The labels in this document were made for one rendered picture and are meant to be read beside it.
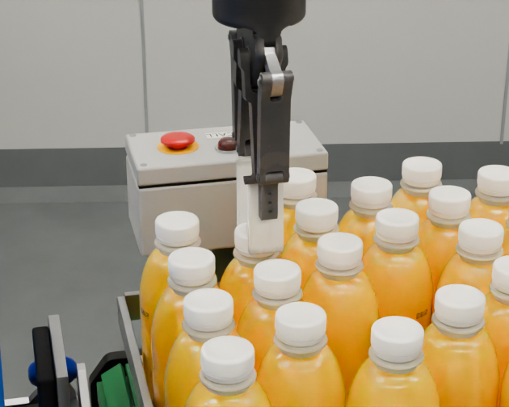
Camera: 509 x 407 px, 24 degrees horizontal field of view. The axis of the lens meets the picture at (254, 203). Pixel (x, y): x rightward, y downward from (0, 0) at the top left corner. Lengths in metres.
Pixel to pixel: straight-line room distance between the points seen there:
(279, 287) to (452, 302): 0.14
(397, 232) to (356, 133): 2.79
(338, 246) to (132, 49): 2.74
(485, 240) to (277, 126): 0.22
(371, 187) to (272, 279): 0.21
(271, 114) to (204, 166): 0.28
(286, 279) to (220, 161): 0.28
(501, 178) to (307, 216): 0.21
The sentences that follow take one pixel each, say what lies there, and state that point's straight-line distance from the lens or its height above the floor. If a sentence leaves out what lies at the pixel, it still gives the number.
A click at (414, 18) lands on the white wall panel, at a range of 3.73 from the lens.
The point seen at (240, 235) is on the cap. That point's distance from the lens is 1.01.
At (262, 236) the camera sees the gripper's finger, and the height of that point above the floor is 1.12.
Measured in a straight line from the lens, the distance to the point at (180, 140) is 1.22.
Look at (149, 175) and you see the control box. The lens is 1.19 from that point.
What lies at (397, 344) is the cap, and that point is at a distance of 0.86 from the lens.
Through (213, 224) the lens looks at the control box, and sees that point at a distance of 1.22.
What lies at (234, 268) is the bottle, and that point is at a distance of 1.03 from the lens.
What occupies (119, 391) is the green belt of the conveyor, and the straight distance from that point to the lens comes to 1.20.
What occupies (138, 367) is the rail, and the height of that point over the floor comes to 0.98.
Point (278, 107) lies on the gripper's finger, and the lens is 0.92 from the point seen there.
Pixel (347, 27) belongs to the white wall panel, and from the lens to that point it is 3.70.
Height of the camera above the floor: 1.56
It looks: 25 degrees down
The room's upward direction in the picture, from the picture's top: straight up
